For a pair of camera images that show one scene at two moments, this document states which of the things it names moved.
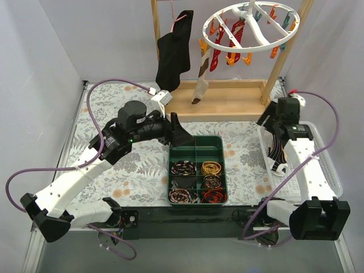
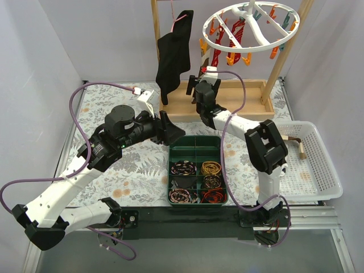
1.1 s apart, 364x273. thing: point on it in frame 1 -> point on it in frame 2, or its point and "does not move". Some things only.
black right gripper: (271, 118) -> (195, 87)
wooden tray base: (223, 101) does not move
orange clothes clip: (232, 60) does not move
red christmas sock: (216, 52) does not move
